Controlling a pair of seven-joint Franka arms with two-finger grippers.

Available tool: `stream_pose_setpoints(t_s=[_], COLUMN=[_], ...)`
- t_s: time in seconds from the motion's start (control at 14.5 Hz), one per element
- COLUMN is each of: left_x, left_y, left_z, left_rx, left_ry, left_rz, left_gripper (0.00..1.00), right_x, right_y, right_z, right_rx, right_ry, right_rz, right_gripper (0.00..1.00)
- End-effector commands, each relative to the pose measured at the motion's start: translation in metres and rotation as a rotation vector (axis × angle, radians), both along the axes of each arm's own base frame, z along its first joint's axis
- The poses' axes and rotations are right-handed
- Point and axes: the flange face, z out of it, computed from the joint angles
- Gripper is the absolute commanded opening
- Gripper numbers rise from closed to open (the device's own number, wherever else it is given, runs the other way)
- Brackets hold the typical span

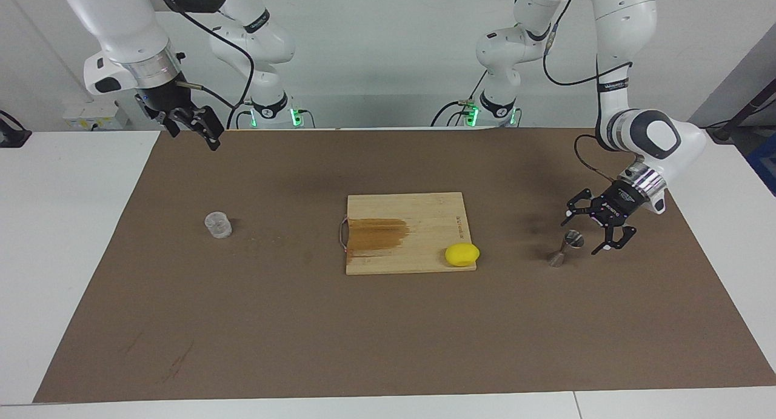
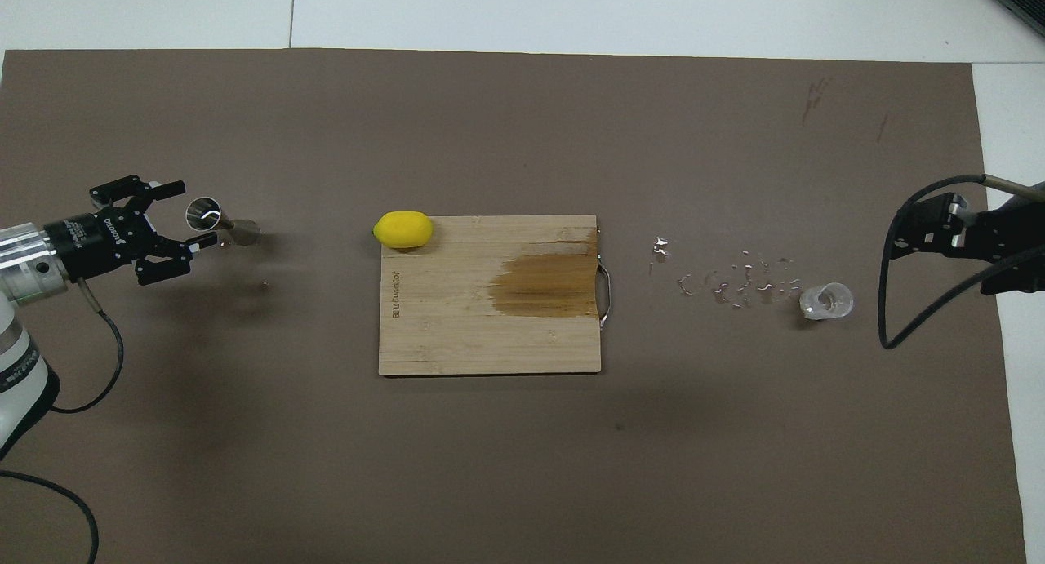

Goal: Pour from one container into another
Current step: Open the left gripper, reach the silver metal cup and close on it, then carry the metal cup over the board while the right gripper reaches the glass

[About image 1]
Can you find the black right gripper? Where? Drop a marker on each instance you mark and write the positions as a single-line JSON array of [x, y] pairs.
[[162, 100]]

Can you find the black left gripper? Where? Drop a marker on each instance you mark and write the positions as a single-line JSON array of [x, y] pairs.
[[621, 204]]

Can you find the steel double jigger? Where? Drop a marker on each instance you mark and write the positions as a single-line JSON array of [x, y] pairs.
[[567, 246]]

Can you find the clear plastic cup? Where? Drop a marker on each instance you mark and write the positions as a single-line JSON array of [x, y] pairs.
[[218, 225]]

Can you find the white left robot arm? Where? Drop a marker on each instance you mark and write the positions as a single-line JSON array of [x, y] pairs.
[[624, 31]]

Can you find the yellow lemon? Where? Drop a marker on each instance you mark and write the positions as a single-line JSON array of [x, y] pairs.
[[462, 254]]

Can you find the blue crate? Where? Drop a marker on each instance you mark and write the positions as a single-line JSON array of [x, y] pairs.
[[765, 164]]

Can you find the black stand pole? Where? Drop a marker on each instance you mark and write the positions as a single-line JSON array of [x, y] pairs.
[[742, 114]]

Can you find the bamboo cutting board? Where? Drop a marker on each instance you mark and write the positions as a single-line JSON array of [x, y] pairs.
[[412, 225]]

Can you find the brown table mat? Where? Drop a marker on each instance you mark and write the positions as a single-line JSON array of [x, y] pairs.
[[364, 334]]

